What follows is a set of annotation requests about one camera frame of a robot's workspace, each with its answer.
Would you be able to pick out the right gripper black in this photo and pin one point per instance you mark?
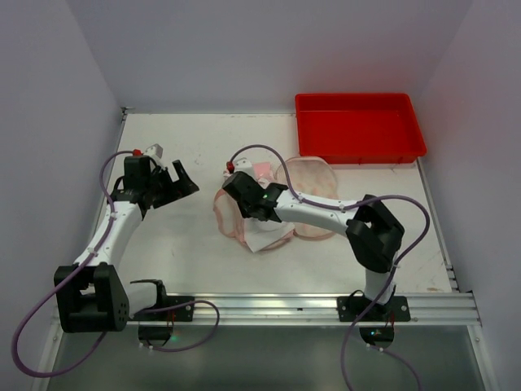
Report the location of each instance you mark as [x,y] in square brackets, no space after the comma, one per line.
[234,186]

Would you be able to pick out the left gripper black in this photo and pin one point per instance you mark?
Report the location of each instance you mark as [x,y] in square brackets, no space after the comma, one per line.
[165,186]

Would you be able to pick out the pink bra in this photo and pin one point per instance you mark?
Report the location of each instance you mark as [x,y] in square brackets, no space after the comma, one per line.
[252,234]

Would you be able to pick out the floral laundry bag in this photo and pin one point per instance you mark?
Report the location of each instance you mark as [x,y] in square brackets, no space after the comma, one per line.
[311,175]

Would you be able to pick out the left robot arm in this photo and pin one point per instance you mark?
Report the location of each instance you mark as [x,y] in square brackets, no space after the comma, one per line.
[90,294]

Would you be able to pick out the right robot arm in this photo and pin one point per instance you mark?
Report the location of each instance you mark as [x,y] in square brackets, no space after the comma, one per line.
[374,234]

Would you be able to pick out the red plastic tray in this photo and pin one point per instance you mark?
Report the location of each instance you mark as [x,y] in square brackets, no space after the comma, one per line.
[359,128]

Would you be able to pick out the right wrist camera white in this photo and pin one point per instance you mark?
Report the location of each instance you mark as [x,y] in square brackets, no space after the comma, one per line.
[239,165]

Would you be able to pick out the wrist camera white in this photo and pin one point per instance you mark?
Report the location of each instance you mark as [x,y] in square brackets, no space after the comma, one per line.
[155,152]
[239,165]

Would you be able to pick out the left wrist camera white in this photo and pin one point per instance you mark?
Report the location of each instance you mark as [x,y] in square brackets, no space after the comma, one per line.
[155,152]

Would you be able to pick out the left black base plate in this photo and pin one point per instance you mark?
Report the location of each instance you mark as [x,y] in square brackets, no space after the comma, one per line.
[183,312]

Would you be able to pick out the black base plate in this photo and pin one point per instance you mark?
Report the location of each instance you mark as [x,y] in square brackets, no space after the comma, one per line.
[349,308]
[183,312]

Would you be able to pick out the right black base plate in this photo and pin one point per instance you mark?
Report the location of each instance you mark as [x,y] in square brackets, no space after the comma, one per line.
[349,308]

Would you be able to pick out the aluminium mounting rail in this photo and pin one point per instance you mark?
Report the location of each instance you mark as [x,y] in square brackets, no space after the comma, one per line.
[453,309]

